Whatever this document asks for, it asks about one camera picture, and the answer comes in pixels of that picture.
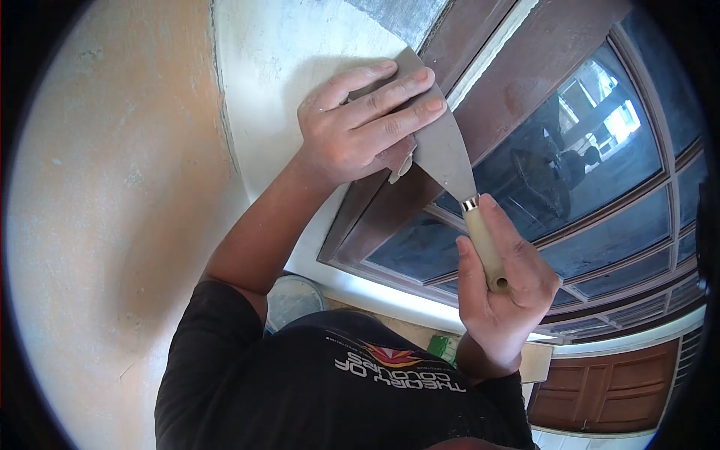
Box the person's left hand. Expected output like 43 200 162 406
296 59 449 190

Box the person's right hand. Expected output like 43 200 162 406
454 194 562 368

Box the person's right index finger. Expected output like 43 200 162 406
480 194 542 271

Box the person's right thumb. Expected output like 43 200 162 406
455 235 491 316

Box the person's left ring finger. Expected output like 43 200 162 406
314 60 399 111

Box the person's left middle finger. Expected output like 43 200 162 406
337 67 437 126

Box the person's left thumb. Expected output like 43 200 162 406
387 151 418 185

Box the person's left index finger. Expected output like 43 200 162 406
360 97 449 148

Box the putty knife with beige handle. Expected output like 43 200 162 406
348 46 510 294

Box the green packet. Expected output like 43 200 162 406
426 334 460 368

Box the brown framed glass window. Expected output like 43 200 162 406
316 0 711 345

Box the beige cardboard piece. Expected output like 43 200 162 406
519 342 555 384

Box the white bucket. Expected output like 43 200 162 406
264 274 328 336

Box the brown panelled door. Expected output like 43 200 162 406
528 337 683 435

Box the person's body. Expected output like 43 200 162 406
154 280 542 450

